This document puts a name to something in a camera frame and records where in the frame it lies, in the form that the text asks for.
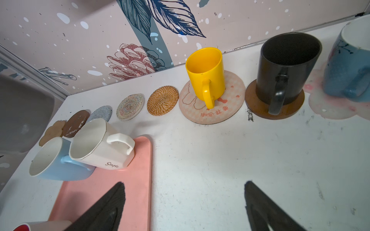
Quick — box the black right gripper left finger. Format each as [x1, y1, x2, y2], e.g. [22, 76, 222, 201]
[66, 182, 126, 231]

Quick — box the tan paw shaped coaster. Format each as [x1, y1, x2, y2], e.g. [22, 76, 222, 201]
[39, 120, 66, 147]

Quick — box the brown rattan woven coaster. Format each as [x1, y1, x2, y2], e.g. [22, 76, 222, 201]
[147, 86, 179, 116]

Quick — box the pink rectangular tray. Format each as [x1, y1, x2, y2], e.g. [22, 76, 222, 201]
[49, 136, 152, 231]

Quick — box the brown round wooden coaster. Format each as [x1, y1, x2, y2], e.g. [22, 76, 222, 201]
[245, 80, 305, 120]

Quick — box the grey round felt coaster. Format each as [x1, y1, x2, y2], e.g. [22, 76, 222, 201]
[86, 105, 112, 123]

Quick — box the light blue mug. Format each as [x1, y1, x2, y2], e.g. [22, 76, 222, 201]
[29, 137, 95, 182]

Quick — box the black mug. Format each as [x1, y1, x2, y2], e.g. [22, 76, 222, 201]
[256, 32, 322, 115]

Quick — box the yellow mug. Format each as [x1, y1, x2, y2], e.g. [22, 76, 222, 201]
[186, 47, 225, 109]

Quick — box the white faceted mug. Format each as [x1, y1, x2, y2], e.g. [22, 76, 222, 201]
[69, 118, 135, 170]

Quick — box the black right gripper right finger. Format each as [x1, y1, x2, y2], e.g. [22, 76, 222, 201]
[244, 181, 305, 231]

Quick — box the grey mug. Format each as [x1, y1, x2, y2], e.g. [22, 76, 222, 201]
[1, 75, 55, 154]

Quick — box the round bunny print coaster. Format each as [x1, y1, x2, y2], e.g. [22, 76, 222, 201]
[179, 70, 245, 125]

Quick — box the red interior white mug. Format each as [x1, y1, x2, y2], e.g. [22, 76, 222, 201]
[13, 220, 72, 231]

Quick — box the white blue handled mug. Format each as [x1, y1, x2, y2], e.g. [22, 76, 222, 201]
[322, 15, 370, 103]

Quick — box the multicolour zigzag woven coaster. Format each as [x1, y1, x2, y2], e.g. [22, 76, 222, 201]
[116, 93, 145, 121]

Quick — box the pink flower shaped coaster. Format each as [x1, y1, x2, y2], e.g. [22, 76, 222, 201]
[303, 63, 370, 120]

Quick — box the dark brown glossy coaster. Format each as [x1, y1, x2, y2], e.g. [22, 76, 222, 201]
[62, 110, 90, 138]

